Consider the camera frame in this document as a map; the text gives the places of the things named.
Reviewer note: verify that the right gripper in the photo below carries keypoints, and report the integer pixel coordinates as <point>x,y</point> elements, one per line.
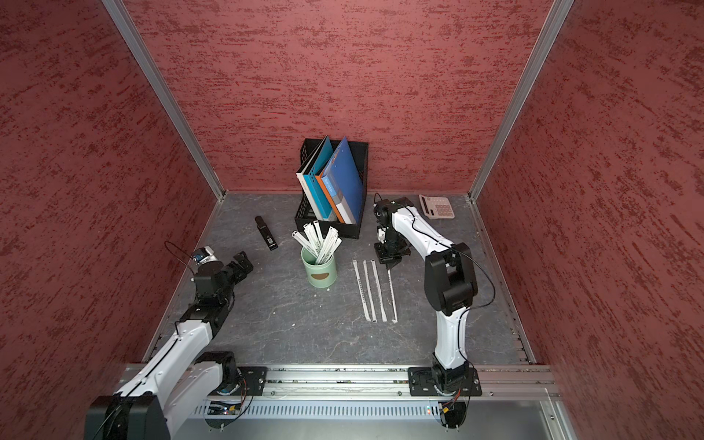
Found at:
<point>391,259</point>

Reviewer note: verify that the black stapler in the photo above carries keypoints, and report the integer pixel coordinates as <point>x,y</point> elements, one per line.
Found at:
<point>266,233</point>

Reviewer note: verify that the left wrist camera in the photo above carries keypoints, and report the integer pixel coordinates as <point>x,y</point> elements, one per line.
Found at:
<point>203,255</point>

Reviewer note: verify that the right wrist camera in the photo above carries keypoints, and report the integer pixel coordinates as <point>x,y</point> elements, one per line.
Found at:
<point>380,234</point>

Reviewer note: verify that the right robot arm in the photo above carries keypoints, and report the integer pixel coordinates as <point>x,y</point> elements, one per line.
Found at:
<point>449,280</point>

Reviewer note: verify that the blue folder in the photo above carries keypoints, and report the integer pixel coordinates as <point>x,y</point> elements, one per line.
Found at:
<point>344,183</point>

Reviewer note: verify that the straw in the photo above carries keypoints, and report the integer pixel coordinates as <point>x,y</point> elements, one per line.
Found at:
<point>369,291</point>
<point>392,297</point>
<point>379,292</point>
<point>361,291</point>

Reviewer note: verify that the left aluminium corner post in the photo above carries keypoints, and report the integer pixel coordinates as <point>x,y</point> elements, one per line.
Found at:
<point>126,27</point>

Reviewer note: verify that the aluminium corner post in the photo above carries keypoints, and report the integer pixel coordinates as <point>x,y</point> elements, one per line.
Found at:
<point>126,27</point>
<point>545,41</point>

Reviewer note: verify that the aluminium front rail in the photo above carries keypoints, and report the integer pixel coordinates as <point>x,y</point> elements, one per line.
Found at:
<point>346,382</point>

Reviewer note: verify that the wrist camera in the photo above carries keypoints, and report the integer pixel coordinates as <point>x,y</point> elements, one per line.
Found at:
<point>380,234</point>
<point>203,255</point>

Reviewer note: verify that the green cup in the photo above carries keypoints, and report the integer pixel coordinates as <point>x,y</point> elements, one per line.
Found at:
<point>321,276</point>

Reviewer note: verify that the black file organizer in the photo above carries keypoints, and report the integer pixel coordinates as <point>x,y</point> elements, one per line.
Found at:
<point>360,152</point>

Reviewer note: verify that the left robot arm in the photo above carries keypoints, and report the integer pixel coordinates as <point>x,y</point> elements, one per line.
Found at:
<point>157,401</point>

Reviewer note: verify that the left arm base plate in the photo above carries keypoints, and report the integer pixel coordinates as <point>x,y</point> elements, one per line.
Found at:
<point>247,380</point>

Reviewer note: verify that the wrapped straws in cup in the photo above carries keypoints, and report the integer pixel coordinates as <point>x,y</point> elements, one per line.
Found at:
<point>321,246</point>

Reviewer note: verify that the right aluminium corner post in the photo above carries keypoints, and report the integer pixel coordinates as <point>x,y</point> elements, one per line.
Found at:
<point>545,41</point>

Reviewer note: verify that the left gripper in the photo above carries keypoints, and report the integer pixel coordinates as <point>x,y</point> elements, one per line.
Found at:
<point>240,274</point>

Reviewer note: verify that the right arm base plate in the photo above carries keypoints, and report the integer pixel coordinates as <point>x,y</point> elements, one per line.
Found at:
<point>436,381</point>

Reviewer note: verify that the orange book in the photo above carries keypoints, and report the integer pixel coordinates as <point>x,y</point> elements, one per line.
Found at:
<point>329,199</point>

